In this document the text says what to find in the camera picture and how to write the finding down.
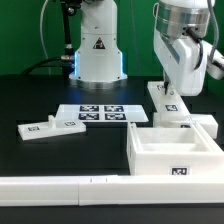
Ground white hanging cable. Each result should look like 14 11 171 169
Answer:
39 0 54 76

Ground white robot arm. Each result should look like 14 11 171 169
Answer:
69 0 224 96

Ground white cabinet door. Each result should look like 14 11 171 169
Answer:
18 115 86 140
148 81 190 124

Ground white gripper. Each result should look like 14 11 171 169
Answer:
154 30 207 96

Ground white cabinet body box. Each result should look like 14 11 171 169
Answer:
127 123 224 176

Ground black cable bundle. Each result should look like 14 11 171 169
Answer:
20 57 76 76

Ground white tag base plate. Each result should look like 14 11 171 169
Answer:
56 104 148 122

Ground white front fence rail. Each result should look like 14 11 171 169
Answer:
0 175 224 206

